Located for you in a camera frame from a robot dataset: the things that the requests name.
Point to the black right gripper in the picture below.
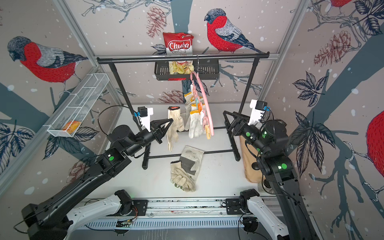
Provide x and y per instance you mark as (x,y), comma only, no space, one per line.
(239,122)

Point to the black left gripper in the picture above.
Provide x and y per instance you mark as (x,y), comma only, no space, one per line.
(157,131)

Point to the knit glove black red cuff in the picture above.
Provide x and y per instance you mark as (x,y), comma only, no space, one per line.
(174,112)

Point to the knit glove yellow cuff bottom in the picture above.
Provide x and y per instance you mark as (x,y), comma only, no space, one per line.
(196,128)

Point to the pink clip hanger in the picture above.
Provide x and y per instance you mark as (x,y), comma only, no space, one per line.
(200,96)

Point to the beige glove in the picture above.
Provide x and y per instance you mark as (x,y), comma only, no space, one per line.
(185,171)

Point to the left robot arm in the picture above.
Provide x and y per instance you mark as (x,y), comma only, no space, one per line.
(58,216)

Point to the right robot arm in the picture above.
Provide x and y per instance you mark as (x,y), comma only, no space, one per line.
(270,142)

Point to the yellow clothespin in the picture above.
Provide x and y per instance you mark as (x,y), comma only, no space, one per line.
(208,132)

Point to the black garment rack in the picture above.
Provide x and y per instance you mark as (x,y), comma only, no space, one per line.
(148,59)

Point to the beige cloth mat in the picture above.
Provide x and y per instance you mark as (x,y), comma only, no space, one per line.
(253,176)

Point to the red cassava chips bag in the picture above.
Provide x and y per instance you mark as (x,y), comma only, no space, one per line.
(179,45)

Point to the orange snack packet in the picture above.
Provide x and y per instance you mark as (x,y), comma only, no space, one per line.
(71,127)

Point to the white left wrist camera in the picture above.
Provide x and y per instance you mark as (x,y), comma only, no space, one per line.
(144,115)

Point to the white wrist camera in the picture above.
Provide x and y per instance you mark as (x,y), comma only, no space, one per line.
(258,110)
(144,115)

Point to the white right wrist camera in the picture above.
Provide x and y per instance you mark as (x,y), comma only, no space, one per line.
(258,110)

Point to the black wall basket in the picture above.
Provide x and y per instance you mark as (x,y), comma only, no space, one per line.
(207,69)

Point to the white wire mesh shelf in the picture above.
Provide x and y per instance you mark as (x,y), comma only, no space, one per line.
(80,102)

